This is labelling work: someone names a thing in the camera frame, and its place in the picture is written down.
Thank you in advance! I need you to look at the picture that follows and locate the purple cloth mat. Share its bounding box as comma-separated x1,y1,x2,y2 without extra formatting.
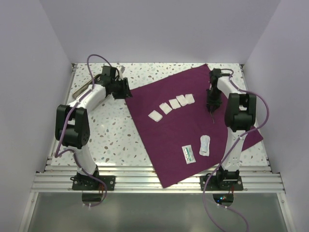
124,63,264,189

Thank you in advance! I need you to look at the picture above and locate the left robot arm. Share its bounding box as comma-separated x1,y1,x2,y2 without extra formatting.
55,66,132,190

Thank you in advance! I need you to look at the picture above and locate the stainless steel tray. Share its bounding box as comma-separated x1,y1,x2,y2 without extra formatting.
72,79,93,100

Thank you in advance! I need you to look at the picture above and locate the white blue sterile pouch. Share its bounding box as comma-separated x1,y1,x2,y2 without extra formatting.
199,135,211,157

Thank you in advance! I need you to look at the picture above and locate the aluminium rail frame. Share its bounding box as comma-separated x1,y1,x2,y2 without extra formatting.
31,63,284,193

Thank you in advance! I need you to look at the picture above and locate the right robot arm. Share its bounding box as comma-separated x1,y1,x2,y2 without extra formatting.
204,68,256,191

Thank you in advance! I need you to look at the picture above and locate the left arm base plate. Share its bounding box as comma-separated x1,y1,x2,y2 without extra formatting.
70,174,115,191

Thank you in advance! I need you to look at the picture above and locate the green white sealed packet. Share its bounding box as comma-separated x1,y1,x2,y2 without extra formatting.
182,145,196,164

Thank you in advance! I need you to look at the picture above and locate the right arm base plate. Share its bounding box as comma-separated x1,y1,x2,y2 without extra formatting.
206,176,244,191

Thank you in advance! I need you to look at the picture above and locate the white gauze pad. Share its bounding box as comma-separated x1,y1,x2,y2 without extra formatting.
148,110,163,122
169,99,181,109
159,102,172,115
185,94,195,104
176,95,188,106

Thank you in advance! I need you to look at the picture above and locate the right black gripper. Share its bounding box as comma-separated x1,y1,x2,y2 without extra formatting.
206,87,222,111

